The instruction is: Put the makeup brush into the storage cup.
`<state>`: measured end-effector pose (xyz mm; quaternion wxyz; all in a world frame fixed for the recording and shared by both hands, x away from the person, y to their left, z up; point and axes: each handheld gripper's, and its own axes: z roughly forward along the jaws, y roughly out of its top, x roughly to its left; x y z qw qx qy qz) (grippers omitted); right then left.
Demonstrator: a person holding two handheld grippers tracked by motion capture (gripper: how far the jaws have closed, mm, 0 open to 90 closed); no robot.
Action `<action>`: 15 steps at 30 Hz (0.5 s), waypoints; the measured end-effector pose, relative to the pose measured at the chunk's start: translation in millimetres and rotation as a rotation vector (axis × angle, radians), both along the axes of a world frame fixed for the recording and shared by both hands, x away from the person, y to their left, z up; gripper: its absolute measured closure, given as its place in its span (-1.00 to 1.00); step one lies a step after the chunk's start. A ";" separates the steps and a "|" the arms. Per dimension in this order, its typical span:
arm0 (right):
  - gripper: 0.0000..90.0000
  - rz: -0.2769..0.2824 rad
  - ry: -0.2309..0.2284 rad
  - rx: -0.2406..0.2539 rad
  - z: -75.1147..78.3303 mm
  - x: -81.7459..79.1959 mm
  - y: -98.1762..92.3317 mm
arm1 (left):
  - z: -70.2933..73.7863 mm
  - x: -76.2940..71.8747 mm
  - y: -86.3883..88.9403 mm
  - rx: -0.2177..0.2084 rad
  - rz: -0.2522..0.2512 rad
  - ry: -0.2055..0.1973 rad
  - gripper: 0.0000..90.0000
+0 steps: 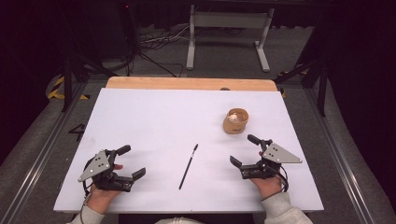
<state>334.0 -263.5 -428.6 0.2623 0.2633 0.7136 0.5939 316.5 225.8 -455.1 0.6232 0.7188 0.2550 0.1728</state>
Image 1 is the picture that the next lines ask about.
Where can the person's left hand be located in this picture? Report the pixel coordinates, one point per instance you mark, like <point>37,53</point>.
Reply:
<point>101,199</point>

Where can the brown wooden cup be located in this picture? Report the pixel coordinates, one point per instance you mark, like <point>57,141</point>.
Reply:
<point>235,127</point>

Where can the thin black pen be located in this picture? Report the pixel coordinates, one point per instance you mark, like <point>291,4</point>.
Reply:
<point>187,168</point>

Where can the white table board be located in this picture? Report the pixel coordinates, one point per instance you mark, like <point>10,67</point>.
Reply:
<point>162,124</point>

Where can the person's right hand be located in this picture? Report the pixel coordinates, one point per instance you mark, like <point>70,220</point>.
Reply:
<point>268,186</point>

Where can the yellow black floor tape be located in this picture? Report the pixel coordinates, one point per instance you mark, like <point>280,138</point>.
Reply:
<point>56,90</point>

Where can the small white object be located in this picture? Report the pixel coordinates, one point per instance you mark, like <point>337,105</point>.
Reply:
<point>232,117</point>

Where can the aluminium floor rail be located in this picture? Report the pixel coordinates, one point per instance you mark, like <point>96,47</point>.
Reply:
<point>339,155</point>
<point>40,158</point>

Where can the black tripod stand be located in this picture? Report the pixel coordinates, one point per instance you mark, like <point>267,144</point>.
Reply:
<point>322,84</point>
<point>67,81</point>

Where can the person's grey torso clothing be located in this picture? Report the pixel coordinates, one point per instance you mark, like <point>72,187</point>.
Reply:
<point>179,221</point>

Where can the black equipment with red light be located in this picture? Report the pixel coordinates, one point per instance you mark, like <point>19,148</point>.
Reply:
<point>128,28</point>

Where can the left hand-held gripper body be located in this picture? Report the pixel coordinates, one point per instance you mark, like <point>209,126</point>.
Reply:
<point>97,166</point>

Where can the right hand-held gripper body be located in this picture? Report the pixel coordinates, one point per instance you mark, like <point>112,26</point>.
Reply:
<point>278,155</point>

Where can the grey metal stand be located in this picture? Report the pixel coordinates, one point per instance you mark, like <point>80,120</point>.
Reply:
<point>229,20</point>

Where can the wooden table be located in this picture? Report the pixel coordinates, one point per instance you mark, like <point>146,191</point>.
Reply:
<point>186,83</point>

